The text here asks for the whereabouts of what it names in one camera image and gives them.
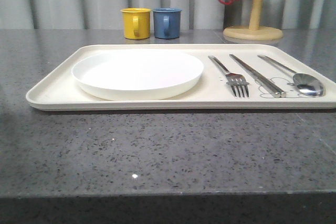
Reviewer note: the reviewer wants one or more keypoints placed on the wooden mug tree stand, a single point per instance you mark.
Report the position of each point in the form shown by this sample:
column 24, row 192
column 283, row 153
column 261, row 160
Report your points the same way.
column 254, row 31

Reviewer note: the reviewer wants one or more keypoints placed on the blue mug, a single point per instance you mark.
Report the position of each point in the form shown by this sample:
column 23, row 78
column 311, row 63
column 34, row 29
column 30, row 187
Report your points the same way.
column 167, row 23

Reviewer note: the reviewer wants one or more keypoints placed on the silver fork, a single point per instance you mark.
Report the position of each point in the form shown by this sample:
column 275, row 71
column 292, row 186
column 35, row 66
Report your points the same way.
column 237, row 82

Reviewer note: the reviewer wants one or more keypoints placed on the silver chopstick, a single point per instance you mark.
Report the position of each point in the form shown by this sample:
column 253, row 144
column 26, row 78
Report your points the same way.
column 252, row 74
column 280, row 90

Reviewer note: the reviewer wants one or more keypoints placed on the white round plate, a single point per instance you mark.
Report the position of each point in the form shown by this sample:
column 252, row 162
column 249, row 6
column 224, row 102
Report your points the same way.
column 138, row 74

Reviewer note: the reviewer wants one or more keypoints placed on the silver spoon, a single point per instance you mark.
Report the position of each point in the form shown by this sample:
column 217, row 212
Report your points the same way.
column 304, row 83

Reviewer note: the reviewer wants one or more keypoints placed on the cream rabbit serving tray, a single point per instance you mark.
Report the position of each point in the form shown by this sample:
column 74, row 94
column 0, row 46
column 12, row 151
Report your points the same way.
column 59, row 91

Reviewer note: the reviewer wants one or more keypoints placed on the yellow mug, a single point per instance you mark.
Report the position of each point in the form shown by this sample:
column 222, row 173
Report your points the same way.
column 136, row 23

